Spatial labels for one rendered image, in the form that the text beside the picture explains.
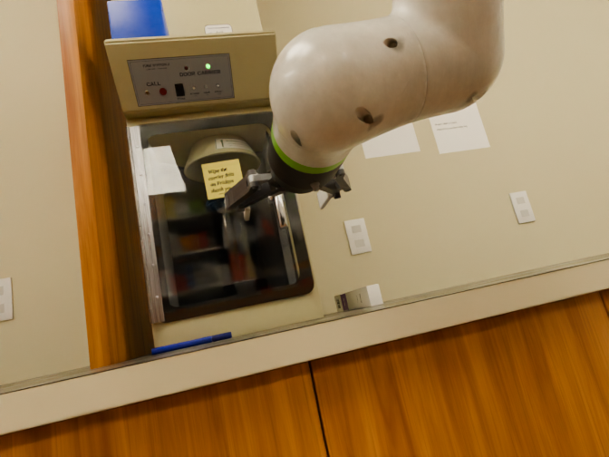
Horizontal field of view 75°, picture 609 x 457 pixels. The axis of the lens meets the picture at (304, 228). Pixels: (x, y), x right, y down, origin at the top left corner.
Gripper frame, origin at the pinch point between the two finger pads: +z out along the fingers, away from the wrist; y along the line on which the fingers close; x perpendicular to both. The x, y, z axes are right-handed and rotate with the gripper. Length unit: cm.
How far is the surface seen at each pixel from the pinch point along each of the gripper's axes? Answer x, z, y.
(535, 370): 32.9, -14.7, -26.9
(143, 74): -31.4, 4.8, 20.9
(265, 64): -31.6, 4.8, -2.8
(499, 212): -1, 55, -85
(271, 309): 16.8, 12.3, 4.4
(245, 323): 18.3, 12.3, 9.8
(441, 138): -32, 55, -72
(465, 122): -37, 55, -83
